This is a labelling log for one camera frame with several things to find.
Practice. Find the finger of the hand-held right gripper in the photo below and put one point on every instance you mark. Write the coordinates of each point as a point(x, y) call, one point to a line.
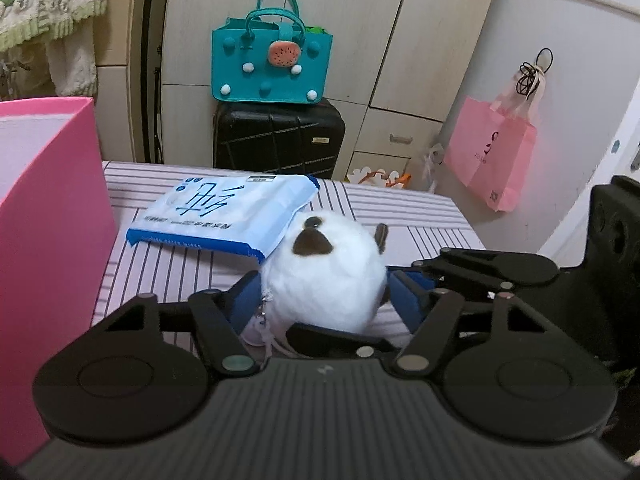
point(500, 265)
point(340, 340)

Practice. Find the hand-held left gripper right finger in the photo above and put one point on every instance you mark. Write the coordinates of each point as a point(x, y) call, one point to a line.
point(405, 300)

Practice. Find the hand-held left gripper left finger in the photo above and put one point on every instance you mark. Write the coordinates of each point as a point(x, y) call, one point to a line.
point(250, 300)

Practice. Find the pink storage box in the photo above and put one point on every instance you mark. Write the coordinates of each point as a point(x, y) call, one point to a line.
point(50, 260)

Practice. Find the white door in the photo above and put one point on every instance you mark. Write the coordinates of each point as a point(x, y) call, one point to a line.
point(595, 180)

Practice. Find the blue and white wipes packet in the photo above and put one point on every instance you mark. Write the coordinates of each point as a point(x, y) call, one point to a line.
point(215, 210)

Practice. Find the pink shopping bag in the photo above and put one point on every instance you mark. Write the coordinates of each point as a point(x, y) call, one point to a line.
point(490, 160)

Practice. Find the blue round sticker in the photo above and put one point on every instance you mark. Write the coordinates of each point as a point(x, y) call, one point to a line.
point(616, 146)

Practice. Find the white paper bag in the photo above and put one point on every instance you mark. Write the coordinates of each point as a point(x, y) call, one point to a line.
point(375, 177)

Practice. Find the white crumpled plastic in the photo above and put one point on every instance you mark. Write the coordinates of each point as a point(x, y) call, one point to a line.
point(433, 157)

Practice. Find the black suitcase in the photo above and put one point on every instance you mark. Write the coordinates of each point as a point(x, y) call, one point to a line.
point(275, 140)

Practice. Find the teal felt handbag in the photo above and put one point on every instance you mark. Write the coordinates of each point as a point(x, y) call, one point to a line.
point(265, 75)

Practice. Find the beige wardrobe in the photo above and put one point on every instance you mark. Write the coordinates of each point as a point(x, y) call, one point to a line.
point(380, 35)

